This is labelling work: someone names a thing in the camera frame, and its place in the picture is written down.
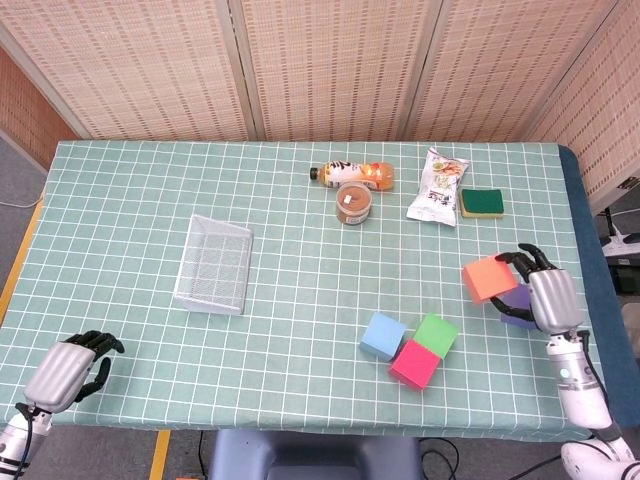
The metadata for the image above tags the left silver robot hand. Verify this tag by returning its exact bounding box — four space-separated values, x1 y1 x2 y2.
23 330 126 414

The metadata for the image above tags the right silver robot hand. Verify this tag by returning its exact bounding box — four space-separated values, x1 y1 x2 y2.
488 243 585 335

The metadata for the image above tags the purple foam cube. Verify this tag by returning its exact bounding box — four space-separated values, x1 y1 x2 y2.
499 283 539 332

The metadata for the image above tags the orange foam cube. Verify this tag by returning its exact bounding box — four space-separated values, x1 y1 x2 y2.
462 254 520 305

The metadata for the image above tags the green foam cube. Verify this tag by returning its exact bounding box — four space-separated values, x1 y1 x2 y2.
412 313 460 360

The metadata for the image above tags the red foam cube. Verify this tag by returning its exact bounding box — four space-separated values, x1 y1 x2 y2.
388 339 442 392

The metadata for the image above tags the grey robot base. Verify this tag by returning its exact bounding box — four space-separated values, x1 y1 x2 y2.
207 428 424 480

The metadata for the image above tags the dark blue table pad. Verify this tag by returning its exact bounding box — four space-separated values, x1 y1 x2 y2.
557 144 640 429

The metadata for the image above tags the green and yellow sponge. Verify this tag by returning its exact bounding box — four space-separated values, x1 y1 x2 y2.
459 188 505 220

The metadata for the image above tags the white snack bag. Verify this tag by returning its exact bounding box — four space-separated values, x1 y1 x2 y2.
405 146 471 228

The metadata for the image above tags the blue foam cube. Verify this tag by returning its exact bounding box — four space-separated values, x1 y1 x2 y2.
359 311 407 363

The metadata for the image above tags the clear jar with orange contents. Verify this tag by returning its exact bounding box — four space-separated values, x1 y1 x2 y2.
335 181 374 227

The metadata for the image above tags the orange juice bottle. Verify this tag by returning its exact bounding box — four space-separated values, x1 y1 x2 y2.
309 160 397 193

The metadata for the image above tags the green checked tablecloth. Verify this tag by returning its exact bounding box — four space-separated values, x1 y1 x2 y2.
0 140 619 444

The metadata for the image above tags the bamboo folding screen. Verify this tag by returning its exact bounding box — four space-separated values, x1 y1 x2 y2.
0 0 640 201

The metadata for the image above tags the black floor cable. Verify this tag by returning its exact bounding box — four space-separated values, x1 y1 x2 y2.
419 437 566 480

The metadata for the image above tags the silver wire mesh basket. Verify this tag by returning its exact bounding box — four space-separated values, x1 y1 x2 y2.
172 214 255 317

